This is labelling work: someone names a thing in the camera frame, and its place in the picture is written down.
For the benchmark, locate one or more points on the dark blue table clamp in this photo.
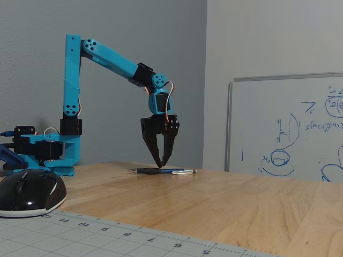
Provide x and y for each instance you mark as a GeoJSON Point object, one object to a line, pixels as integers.
{"type": "Point", "coordinates": [10, 158]}

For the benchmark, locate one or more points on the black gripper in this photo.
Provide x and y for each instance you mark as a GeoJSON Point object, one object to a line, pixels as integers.
{"type": "Point", "coordinates": [155, 126]}

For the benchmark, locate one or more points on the blue and black ballpoint pen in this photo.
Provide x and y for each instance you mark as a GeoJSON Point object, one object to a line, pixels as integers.
{"type": "Point", "coordinates": [150, 170]}

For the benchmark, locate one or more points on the black computer mouse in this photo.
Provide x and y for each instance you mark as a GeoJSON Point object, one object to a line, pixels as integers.
{"type": "Point", "coordinates": [29, 192]}

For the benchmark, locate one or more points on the grey cutting mat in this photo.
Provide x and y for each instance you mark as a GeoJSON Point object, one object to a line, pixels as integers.
{"type": "Point", "coordinates": [80, 238]}

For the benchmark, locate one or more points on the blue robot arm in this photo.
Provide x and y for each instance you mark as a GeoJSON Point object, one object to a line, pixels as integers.
{"type": "Point", "coordinates": [72, 80]}

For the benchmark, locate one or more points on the whiteboard with blue drawings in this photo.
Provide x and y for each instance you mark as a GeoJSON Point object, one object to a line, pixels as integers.
{"type": "Point", "coordinates": [268, 120]}

